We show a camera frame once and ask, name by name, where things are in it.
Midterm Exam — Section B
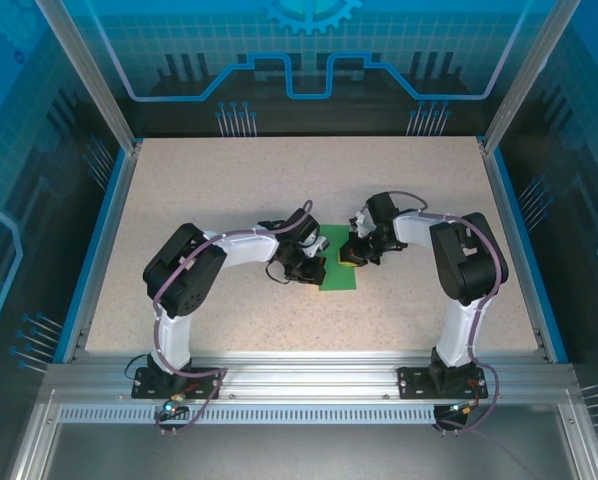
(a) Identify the green paper sheet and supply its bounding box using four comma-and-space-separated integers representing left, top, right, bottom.
317, 223, 359, 293

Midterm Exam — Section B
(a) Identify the aluminium mounting beam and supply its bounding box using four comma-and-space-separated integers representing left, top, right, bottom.
43, 349, 580, 401

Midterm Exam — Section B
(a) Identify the blue printed gear panel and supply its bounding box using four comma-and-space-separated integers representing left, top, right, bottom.
58, 0, 555, 139

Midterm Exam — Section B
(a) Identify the blue printed side panel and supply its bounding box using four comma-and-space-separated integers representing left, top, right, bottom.
0, 0, 130, 381
493, 0, 598, 441

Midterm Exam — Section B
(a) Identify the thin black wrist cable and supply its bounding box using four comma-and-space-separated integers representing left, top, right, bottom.
264, 262, 293, 287

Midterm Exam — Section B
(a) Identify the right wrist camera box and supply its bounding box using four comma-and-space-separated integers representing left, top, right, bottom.
347, 205, 376, 240

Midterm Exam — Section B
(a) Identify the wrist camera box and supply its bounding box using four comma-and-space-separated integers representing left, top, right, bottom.
303, 234, 331, 256
347, 205, 376, 240

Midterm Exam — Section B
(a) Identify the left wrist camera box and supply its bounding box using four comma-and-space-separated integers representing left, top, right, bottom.
303, 234, 331, 256

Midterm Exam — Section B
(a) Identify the slotted grey cable duct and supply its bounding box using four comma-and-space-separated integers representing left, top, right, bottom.
57, 405, 439, 426

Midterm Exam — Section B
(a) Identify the blue trimmed aluminium side rail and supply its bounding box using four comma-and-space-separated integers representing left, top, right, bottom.
52, 142, 144, 364
478, 142, 571, 364

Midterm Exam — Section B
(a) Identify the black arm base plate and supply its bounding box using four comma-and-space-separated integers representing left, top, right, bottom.
396, 365, 489, 400
131, 367, 224, 400

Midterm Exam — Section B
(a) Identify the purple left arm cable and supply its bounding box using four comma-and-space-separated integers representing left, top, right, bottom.
151, 199, 314, 437

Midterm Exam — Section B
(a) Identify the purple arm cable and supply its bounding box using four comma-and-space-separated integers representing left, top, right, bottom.
366, 190, 511, 432
151, 199, 314, 437

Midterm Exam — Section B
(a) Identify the cable connector with light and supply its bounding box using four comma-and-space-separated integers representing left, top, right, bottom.
443, 399, 481, 419
159, 394, 189, 420

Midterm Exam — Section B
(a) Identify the thin black base cable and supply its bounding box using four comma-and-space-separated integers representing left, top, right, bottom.
123, 353, 148, 382

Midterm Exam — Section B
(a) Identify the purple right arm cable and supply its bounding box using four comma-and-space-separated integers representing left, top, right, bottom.
366, 190, 511, 432

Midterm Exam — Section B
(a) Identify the aluminium frame post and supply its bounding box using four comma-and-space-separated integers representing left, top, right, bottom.
34, 0, 144, 155
478, 0, 583, 155

